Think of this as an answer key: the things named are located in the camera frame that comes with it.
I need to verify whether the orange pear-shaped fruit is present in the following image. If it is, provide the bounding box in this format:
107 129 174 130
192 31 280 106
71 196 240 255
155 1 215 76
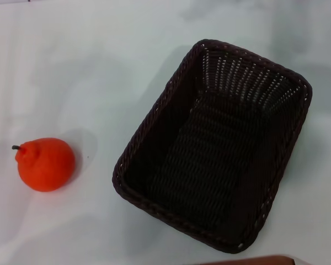
12 137 76 193

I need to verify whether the reddish-brown edge object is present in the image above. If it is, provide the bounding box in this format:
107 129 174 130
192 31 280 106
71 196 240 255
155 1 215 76
201 255 298 265

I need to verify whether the black woven rectangular basket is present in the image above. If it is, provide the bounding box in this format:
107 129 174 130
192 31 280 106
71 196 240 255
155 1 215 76
110 39 313 247

